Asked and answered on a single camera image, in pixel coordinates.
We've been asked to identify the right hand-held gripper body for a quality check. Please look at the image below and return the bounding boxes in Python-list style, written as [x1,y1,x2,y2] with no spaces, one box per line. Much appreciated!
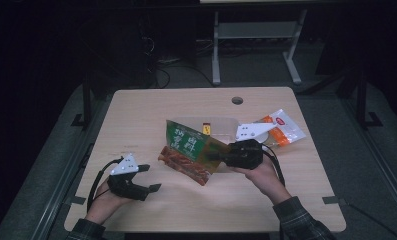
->
[224,122,278,170]

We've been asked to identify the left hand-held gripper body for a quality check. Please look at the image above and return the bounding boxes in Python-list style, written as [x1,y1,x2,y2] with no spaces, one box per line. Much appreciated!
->
[106,153,152,202]

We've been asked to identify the clear plastic container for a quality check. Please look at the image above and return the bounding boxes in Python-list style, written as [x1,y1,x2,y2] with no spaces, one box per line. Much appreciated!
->
[167,115,241,174]

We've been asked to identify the green and red food packet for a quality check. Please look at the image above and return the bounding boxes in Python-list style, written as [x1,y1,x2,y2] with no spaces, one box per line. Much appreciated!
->
[157,119,232,187]

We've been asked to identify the clear packet with orange stripe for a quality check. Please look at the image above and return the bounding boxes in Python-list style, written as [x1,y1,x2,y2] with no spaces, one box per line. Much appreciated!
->
[252,108,307,148]

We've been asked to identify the person's left hand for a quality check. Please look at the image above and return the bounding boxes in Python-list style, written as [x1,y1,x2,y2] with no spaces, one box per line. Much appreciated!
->
[84,178,134,226]

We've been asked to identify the person's right hand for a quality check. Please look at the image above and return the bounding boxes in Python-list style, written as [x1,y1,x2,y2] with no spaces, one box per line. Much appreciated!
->
[230,154,292,205]

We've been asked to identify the grey tape strip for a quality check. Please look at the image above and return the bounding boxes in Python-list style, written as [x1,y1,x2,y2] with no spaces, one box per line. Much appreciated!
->
[65,195,87,206]
[321,195,348,205]

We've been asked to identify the black metal stand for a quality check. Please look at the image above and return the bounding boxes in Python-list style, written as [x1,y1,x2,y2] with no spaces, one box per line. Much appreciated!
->
[70,76,97,129]
[352,66,384,129]

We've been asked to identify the white metal stand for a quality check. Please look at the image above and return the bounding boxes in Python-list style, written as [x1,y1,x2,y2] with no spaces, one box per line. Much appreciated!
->
[211,9,309,86]

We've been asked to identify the right hand-held gripper cable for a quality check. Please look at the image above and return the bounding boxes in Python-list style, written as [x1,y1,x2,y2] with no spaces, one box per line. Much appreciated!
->
[260,144,286,188]

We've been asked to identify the hand-held gripper cable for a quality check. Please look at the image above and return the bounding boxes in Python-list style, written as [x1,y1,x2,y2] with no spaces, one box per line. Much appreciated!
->
[260,144,286,188]
[86,156,125,214]

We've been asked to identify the left hand-held gripper cable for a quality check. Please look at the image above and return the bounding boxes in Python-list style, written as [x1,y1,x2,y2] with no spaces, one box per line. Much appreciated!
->
[86,156,125,214]

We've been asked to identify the black floor cable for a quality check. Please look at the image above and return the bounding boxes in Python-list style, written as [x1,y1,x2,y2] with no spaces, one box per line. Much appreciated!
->
[149,63,217,89]

